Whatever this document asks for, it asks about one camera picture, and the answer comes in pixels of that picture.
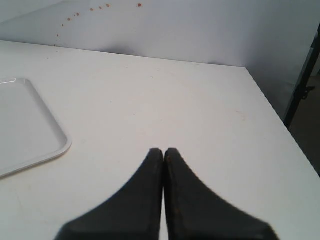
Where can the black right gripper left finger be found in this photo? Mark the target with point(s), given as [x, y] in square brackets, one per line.
[132, 213]

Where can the white rectangular plastic tray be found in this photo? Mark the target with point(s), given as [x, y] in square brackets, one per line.
[30, 133]

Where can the black tripod stand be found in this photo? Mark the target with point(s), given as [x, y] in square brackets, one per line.
[301, 90]

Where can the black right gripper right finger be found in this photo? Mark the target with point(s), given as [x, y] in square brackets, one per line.
[194, 212]

